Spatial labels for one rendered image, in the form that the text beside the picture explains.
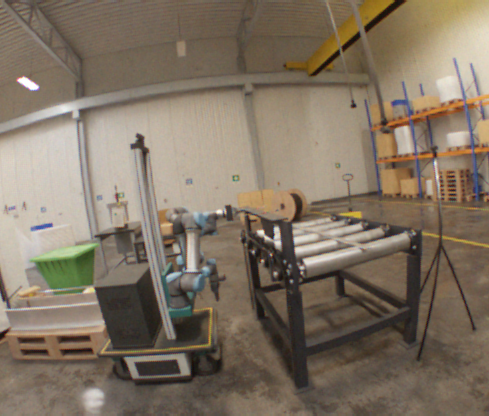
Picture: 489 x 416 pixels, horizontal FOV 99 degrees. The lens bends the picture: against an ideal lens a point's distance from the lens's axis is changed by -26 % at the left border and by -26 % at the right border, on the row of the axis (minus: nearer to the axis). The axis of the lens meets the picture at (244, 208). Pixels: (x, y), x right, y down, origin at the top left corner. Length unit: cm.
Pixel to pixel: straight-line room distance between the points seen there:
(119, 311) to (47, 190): 1202
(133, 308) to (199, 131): 1078
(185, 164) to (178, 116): 213
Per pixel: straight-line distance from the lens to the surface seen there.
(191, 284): 182
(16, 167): 1494
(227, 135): 1238
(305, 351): 185
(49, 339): 305
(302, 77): 1344
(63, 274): 386
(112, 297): 209
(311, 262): 162
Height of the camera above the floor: 139
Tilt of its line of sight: 5 degrees down
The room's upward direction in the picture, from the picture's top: 8 degrees counter-clockwise
